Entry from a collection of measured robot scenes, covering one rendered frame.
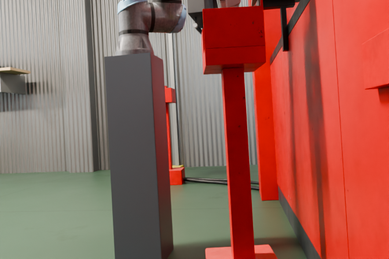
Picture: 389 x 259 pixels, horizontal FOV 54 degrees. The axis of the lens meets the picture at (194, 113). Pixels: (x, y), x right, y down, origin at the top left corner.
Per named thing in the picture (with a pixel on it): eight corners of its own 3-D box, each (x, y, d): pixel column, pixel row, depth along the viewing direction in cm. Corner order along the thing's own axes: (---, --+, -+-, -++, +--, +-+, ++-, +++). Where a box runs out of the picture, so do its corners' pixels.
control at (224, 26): (203, 74, 121) (199, 17, 121) (253, 71, 121) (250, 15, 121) (205, 65, 101) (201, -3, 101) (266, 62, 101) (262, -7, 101)
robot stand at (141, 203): (114, 265, 142) (103, 56, 143) (131, 249, 159) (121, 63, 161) (162, 266, 138) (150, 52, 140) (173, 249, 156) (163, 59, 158)
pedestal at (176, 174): (157, 181, 336) (151, 87, 338) (185, 180, 333) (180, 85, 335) (151, 185, 316) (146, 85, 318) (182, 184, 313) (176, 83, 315)
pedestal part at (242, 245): (231, 254, 113) (220, 70, 114) (252, 252, 113) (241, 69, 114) (233, 261, 107) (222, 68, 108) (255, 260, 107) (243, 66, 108)
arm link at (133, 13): (116, 36, 154) (114, 2, 154) (149, 36, 159) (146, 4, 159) (120, 29, 143) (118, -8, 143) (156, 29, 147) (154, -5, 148)
